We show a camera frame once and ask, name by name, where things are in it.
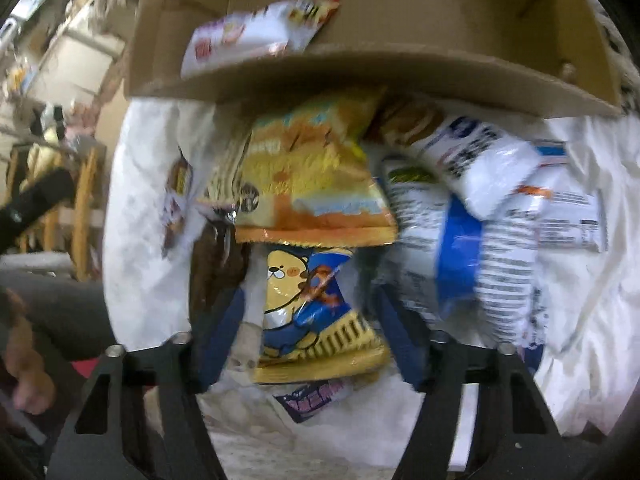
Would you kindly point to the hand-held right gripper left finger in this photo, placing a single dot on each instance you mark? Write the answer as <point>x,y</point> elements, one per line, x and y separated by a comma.
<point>222,340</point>

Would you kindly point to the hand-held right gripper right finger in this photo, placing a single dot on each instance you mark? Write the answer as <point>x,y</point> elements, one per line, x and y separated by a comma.
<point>400,330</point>

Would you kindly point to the dark brown snack packet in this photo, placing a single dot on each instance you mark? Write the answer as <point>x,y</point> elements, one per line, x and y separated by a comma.
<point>215,270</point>

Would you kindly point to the yellow blue bear snack packet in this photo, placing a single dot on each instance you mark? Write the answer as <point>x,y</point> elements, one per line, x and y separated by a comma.
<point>300,320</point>

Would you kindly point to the large white blue snack packet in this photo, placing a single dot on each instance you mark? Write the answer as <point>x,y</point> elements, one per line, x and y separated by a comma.
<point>460,260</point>

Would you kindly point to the small brown white snack packet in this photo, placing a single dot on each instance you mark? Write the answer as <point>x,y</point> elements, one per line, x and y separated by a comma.
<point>175,200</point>

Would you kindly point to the tan patterned snack packet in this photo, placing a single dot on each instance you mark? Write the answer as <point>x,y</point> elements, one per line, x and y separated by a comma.
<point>227,170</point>

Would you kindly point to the orange yellow snack packet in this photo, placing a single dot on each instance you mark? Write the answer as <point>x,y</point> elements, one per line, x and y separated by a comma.
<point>310,175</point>

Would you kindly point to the white bread picture snack packet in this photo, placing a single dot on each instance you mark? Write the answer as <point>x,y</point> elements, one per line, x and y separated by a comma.
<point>475,160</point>

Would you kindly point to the white red snack packet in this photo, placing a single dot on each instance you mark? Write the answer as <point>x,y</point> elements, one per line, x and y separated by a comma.
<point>240,35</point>

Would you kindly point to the brown cardboard box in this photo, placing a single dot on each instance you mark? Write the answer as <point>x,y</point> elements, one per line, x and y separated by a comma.
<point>400,0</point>

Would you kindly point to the person's left hand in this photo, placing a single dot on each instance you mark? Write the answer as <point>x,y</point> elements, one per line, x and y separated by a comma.
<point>25,360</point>

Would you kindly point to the white bear print bedsheet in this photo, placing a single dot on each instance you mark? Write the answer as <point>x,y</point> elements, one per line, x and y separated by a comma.
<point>590,310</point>

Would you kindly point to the wooden rack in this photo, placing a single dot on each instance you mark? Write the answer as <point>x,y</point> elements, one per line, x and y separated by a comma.
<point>82,210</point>

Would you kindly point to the black grey chair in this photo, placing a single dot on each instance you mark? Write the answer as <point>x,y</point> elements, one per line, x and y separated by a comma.
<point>35,200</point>

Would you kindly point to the white cabinet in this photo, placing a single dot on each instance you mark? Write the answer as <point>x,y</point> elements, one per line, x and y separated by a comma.
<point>80,65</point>

